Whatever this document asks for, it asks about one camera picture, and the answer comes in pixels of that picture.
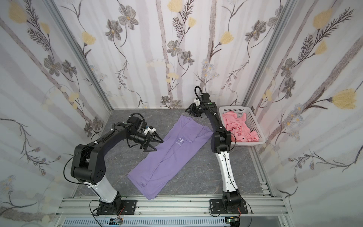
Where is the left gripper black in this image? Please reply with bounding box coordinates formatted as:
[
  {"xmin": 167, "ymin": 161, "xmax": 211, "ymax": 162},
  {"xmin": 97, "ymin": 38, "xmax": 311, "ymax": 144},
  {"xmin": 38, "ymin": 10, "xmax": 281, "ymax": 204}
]
[{"xmin": 128, "ymin": 131, "xmax": 164, "ymax": 150}]

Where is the purple t-shirt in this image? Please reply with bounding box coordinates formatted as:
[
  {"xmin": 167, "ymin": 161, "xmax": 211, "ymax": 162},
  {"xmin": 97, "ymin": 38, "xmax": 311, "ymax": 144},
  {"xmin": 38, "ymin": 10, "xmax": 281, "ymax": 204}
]
[{"xmin": 128, "ymin": 115, "xmax": 213, "ymax": 200}]

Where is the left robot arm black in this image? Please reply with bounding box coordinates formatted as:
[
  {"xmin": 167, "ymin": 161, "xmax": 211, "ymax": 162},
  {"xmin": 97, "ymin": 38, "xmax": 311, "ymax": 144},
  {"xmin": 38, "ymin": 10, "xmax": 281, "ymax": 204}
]
[{"xmin": 70, "ymin": 113, "xmax": 163, "ymax": 216}]

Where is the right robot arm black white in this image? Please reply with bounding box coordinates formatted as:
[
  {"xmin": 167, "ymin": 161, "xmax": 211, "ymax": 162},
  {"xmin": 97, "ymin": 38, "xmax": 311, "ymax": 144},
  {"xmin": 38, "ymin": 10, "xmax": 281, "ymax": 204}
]
[{"xmin": 186, "ymin": 86, "xmax": 243, "ymax": 212}]

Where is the white plastic laundry basket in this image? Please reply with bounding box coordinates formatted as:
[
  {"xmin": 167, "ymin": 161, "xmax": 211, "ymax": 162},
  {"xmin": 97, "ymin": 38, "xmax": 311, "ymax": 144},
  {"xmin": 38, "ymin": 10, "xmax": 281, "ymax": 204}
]
[{"xmin": 219, "ymin": 106, "xmax": 266, "ymax": 146}]

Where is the pink t-shirt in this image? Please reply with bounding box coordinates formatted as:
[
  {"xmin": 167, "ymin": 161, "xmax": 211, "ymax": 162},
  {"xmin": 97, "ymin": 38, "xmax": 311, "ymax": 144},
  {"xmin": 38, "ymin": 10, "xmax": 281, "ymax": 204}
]
[{"xmin": 222, "ymin": 112, "xmax": 260, "ymax": 142}]

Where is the small circuit board left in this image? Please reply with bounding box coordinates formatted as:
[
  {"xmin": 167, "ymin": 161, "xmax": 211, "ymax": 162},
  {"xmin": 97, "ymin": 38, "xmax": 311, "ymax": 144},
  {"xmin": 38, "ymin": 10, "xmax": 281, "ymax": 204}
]
[{"xmin": 109, "ymin": 218, "xmax": 123, "ymax": 225}]

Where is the small circuit board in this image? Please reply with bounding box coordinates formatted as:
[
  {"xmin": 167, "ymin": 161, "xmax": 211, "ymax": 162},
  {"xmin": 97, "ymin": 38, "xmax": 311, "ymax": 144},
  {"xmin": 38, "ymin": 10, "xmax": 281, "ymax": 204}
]
[
  {"xmin": 109, "ymin": 218, "xmax": 123, "ymax": 225},
  {"xmin": 225, "ymin": 217, "xmax": 240, "ymax": 227}
]

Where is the white ventilation grille strip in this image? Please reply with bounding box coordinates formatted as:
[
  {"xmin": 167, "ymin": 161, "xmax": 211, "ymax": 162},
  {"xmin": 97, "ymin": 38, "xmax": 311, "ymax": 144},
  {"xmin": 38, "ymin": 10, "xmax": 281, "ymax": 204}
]
[{"xmin": 61, "ymin": 217, "xmax": 229, "ymax": 227}]

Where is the small circuit board right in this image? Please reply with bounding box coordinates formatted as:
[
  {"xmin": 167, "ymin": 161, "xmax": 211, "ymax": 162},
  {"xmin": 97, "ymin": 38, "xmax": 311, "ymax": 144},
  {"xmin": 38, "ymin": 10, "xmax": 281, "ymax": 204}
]
[{"xmin": 225, "ymin": 217, "xmax": 240, "ymax": 227}]

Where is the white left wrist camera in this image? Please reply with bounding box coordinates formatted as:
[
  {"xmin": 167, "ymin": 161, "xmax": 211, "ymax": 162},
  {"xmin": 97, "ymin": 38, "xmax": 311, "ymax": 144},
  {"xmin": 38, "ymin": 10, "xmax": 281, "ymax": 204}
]
[{"xmin": 143, "ymin": 126, "xmax": 156, "ymax": 135}]

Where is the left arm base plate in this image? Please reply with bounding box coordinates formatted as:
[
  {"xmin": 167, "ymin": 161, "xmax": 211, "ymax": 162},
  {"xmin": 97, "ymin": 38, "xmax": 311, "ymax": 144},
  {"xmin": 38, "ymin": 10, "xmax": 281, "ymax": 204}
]
[{"xmin": 96, "ymin": 200, "xmax": 137, "ymax": 216}]

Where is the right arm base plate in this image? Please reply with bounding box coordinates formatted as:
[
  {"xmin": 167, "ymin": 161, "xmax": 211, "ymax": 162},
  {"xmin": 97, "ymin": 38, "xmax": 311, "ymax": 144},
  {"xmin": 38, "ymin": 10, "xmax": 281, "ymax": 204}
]
[{"xmin": 209, "ymin": 199, "xmax": 249, "ymax": 215}]

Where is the aluminium front rail frame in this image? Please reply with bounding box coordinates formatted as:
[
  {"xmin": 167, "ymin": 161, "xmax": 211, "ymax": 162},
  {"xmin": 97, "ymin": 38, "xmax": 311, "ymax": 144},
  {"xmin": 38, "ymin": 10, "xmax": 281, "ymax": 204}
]
[{"xmin": 55, "ymin": 194, "xmax": 293, "ymax": 227}]

